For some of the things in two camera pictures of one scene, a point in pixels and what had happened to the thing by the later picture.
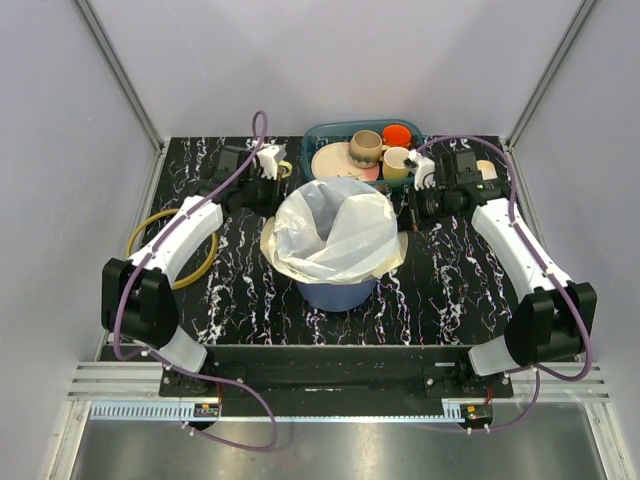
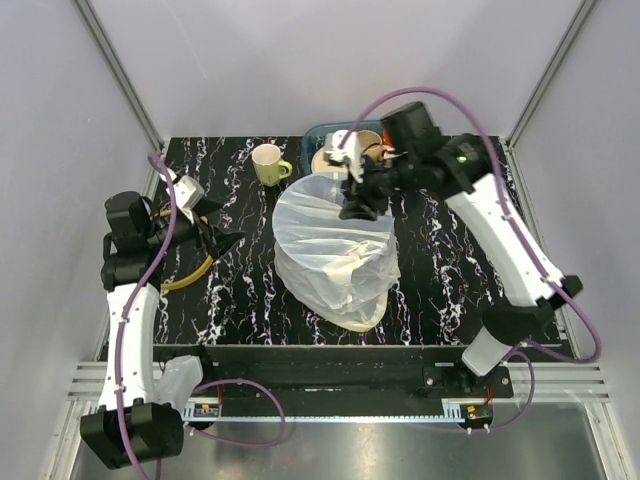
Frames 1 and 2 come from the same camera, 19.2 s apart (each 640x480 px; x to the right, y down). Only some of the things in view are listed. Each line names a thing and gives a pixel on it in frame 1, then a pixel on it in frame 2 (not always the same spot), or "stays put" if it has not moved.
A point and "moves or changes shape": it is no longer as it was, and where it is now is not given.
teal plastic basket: (321, 135) stays put
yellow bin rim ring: (201, 274) stays put
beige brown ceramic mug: (365, 148) stays put
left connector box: (206, 409) stays put
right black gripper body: (427, 206) → (379, 182)
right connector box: (475, 416) stays put
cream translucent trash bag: (337, 230) moves or changes shape
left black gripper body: (260, 194) → (207, 241)
